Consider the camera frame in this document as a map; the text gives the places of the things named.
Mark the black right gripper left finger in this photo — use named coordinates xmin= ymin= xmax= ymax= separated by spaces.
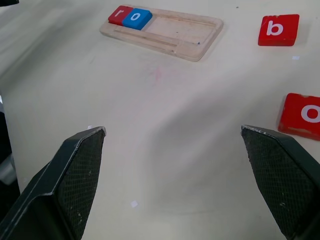
xmin=0 ymin=126 xmax=107 ymax=240

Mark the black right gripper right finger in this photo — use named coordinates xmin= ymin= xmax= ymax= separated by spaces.
xmin=240 ymin=124 xmax=320 ymax=240

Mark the silver robot body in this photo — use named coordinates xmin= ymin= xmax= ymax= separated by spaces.
xmin=0 ymin=94 xmax=21 ymax=221

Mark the red letter o tile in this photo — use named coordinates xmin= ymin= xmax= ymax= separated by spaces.
xmin=277 ymin=92 xmax=320 ymax=141

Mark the red letter b tile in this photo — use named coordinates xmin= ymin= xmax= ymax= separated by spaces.
xmin=257 ymin=13 xmax=300 ymax=47

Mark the red letter r tile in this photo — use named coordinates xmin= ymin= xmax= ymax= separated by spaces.
xmin=107 ymin=5 xmax=134 ymax=26

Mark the blue letter o tile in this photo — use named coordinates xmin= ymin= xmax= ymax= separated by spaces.
xmin=121 ymin=8 xmax=153 ymax=32

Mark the wooden letter tray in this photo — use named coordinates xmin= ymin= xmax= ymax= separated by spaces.
xmin=99 ymin=3 xmax=224 ymax=63

